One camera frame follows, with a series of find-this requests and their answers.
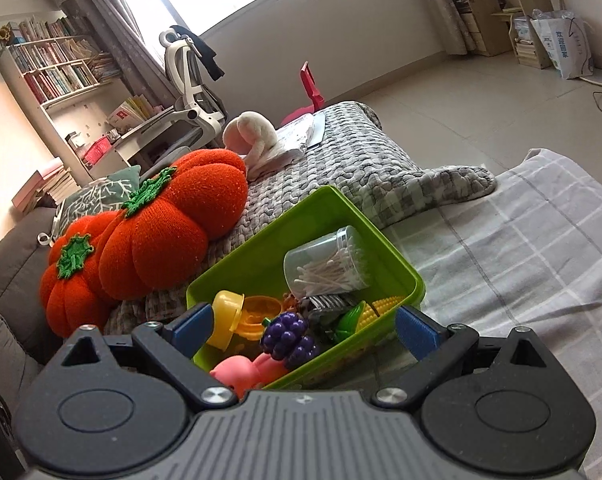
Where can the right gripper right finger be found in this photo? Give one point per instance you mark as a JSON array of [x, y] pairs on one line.
[[440, 353]]

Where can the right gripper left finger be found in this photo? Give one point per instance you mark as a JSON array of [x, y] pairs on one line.
[[168, 351]]

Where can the yellow toy cup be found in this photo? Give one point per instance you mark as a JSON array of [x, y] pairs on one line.
[[227, 307]]

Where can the pink toy pig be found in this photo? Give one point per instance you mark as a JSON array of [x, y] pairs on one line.
[[241, 374]]

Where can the yellow green toy corn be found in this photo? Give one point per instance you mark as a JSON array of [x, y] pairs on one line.
[[363, 315]]

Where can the orange toy ring plate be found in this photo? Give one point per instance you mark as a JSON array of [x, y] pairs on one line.
[[254, 311]]

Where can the purple toy grapes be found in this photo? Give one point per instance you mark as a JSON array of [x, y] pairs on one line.
[[287, 339]]

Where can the grey spotted hair claw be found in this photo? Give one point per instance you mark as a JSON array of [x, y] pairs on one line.
[[322, 312]]

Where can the clear cotton swab jar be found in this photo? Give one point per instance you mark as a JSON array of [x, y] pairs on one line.
[[335, 263]]

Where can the brown reindeer figurine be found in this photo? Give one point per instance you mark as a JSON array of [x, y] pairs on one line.
[[289, 303]]

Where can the large orange pumpkin pillow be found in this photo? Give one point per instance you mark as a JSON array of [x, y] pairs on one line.
[[161, 235]]

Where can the small orange pumpkin pillow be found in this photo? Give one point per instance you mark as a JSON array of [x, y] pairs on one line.
[[70, 290]]

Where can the green plastic box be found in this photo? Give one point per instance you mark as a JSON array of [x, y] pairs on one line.
[[256, 269]]

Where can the grey sofa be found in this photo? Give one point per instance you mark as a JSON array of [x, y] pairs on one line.
[[26, 341]]

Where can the green leaf pattern pillow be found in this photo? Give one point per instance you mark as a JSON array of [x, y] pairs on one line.
[[104, 194]]

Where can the stack of books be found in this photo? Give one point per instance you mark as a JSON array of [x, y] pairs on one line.
[[49, 188]]

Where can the grey checked blanket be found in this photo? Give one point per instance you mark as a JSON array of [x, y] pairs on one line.
[[366, 166]]

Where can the pink plush bunny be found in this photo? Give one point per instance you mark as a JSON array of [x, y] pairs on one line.
[[264, 148]]

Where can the white office chair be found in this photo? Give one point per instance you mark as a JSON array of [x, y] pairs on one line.
[[184, 53]]

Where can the white bookshelf with books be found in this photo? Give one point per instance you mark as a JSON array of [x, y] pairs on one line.
[[64, 83]]

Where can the red small chair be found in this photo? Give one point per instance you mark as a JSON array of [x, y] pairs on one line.
[[317, 101]]

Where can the white paper shopping bag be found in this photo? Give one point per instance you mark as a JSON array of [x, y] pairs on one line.
[[564, 39]]

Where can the wooden shelf unit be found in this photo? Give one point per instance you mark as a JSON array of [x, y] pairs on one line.
[[501, 26]]

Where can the grey curtain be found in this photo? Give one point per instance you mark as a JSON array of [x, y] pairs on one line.
[[115, 26]]

